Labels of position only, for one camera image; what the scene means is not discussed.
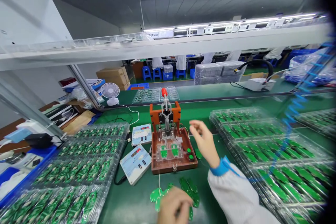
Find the person's left hand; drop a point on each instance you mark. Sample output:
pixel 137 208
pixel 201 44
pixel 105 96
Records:
pixel 170 205

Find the person's right hand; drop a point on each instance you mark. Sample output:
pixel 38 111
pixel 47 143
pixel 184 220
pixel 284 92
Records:
pixel 206 145

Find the person's left fingers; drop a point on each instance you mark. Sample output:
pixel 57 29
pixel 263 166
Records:
pixel 185 208

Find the person's right fingers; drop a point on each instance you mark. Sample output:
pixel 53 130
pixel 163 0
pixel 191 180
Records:
pixel 200 127

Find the green circuit board panel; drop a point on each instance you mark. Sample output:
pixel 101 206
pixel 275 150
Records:
pixel 155 195

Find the pile of loose green boards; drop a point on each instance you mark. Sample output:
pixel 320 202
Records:
pixel 191 190

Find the single green circuit board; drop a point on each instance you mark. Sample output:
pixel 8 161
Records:
pixel 198 153

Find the brown test fixture box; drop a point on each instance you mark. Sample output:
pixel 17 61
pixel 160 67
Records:
pixel 174 155

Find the stack of empty clear trays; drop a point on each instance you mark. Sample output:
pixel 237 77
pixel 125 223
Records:
pixel 219 73

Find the white meter with red display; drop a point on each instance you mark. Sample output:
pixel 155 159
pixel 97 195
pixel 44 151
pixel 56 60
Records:
pixel 141 134
pixel 135 163

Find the clear tray of green boards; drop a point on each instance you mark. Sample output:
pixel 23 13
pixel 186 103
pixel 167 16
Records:
pixel 149 95

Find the blue plastic stool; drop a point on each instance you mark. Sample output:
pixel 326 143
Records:
pixel 146 73
pixel 156 73

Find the flat blue crate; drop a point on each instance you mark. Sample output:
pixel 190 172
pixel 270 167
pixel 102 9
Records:
pixel 138 86

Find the stack of trays with boards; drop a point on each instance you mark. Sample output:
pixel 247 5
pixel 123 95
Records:
pixel 273 155
pixel 65 171
pixel 319 121

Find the white overhead shelf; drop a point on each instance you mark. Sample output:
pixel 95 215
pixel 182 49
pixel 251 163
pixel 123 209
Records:
pixel 157 45

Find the small white desk fan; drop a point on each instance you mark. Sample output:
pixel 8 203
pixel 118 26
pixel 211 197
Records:
pixel 110 92

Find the stack of cardboard boxes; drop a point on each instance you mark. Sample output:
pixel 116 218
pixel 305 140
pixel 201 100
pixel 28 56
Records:
pixel 114 77

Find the flat cardboard sheet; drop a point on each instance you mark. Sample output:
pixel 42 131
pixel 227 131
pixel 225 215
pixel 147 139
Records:
pixel 78 123

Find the plastic bag of blue parts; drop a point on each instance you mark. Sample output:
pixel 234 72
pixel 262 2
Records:
pixel 309 69

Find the blue plastic bin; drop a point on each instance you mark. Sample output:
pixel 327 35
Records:
pixel 39 163

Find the black power adapter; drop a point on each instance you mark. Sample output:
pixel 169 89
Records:
pixel 39 140

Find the white power strip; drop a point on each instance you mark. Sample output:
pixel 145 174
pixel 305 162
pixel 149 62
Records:
pixel 26 129

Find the aluminium frame post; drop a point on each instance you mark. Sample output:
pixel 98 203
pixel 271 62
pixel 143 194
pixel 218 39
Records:
pixel 85 87
pixel 29 106

